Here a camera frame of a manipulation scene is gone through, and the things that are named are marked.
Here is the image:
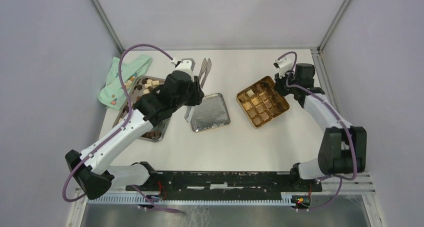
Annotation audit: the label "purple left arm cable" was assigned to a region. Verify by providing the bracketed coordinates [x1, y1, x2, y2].
[61, 43, 181, 215]

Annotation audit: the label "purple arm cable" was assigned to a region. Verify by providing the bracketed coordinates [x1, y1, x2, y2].
[277, 51, 359, 211]
[61, 43, 181, 215]

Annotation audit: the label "white chocolate in box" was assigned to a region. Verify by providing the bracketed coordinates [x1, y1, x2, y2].
[246, 89, 255, 98]

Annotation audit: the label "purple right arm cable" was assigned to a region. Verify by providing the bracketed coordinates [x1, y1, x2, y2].
[277, 51, 359, 211]

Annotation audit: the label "metal serving tongs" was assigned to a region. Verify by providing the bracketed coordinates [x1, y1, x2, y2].
[184, 58, 212, 123]

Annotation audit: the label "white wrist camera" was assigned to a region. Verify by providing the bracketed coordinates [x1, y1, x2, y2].
[170, 58, 196, 82]
[274, 57, 294, 79]

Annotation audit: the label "gold chocolate box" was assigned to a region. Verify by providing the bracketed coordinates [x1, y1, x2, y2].
[236, 76, 290, 129]

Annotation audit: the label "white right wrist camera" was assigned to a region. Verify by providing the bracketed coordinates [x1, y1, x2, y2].
[274, 57, 294, 79]

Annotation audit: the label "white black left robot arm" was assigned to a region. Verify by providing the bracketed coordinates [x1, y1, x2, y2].
[65, 70, 208, 200]

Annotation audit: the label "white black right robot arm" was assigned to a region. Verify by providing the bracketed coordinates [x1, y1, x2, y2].
[274, 62, 367, 191]

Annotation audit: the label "metal chocolate tray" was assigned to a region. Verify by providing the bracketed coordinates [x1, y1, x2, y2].
[111, 75, 173, 144]

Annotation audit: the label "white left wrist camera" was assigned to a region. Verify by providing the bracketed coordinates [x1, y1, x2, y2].
[170, 58, 196, 82]

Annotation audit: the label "silver box lid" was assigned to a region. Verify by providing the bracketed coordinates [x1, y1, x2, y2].
[189, 93, 231, 133]

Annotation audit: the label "green patterned cloth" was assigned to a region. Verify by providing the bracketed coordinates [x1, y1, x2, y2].
[97, 54, 153, 110]

